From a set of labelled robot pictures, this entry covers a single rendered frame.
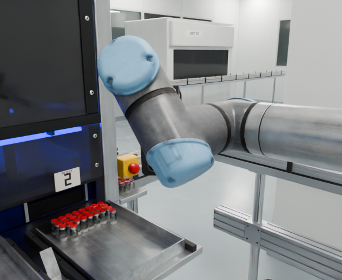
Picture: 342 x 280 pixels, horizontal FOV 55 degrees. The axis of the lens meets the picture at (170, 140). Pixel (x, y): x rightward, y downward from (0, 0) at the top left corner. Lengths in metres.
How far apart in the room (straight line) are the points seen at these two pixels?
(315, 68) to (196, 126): 1.73
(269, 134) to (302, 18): 1.74
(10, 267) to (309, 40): 1.83
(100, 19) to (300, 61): 1.36
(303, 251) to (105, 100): 1.14
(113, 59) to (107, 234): 0.69
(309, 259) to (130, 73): 1.45
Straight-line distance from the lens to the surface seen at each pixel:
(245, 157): 1.65
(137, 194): 1.27
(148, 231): 1.02
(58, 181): 1.06
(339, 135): 0.40
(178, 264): 0.90
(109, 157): 1.14
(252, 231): 1.80
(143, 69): 0.39
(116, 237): 1.00
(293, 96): 2.16
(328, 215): 2.26
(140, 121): 0.40
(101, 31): 1.08
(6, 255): 1.01
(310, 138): 0.41
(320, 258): 1.69
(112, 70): 0.40
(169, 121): 0.39
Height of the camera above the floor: 1.40
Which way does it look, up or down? 15 degrees down
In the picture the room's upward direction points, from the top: straight up
